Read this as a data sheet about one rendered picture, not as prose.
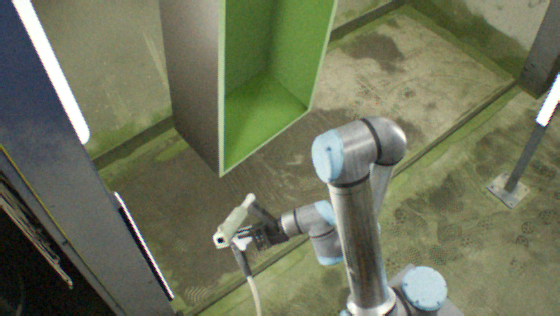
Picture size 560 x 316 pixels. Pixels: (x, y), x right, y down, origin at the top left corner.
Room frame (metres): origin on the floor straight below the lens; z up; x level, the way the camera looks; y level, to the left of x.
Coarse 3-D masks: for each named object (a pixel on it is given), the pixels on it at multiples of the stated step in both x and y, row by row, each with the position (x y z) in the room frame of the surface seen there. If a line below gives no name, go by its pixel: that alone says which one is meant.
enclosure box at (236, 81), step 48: (192, 0) 1.35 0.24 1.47; (240, 0) 1.83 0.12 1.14; (288, 0) 1.89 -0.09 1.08; (336, 0) 1.66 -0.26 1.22; (192, 48) 1.40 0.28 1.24; (240, 48) 1.89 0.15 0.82; (288, 48) 1.91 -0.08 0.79; (192, 96) 1.46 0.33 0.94; (240, 96) 1.87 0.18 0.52; (288, 96) 1.88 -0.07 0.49; (192, 144) 1.55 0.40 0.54; (240, 144) 1.59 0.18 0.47
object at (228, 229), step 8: (248, 200) 1.14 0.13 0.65; (240, 208) 1.04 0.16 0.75; (232, 216) 0.98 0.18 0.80; (240, 216) 0.99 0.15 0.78; (224, 224) 0.92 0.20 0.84; (232, 224) 0.91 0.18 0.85; (240, 224) 0.96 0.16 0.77; (224, 232) 0.85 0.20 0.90; (232, 232) 0.88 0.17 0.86; (216, 240) 0.83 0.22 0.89; (224, 240) 0.83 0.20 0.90; (232, 240) 0.87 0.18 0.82; (232, 248) 0.86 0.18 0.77; (240, 256) 0.84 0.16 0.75; (240, 264) 0.82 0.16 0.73; (248, 272) 0.80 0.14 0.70
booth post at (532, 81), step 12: (552, 0) 2.37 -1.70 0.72; (552, 12) 2.35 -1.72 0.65; (552, 24) 2.32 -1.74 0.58; (540, 36) 2.36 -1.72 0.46; (552, 36) 2.30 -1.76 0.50; (540, 48) 2.33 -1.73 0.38; (552, 48) 2.27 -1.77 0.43; (528, 60) 2.37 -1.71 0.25; (540, 60) 2.30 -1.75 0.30; (552, 60) 2.24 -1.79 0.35; (528, 72) 2.34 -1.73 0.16; (540, 72) 2.28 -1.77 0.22; (552, 72) 2.26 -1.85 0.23; (528, 84) 2.31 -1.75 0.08; (540, 84) 2.25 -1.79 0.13; (540, 96) 2.26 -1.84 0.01
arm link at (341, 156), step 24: (360, 120) 0.84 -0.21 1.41; (336, 144) 0.77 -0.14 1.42; (360, 144) 0.77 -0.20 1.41; (336, 168) 0.72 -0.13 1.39; (360, 168) 0.73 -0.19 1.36; (336, 192) 0.71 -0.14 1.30; (360, 192) 0.70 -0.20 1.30; (336, 216) 0.70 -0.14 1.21; (360, 216) 0.67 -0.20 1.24; (360, 240) 0.64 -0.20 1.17; (360, 264) 0.61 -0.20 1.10; (360, 288) 0.57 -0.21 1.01; (384, 288) 0.57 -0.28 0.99; (360, 312) 0.53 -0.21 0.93; (384, 312) 0.52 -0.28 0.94
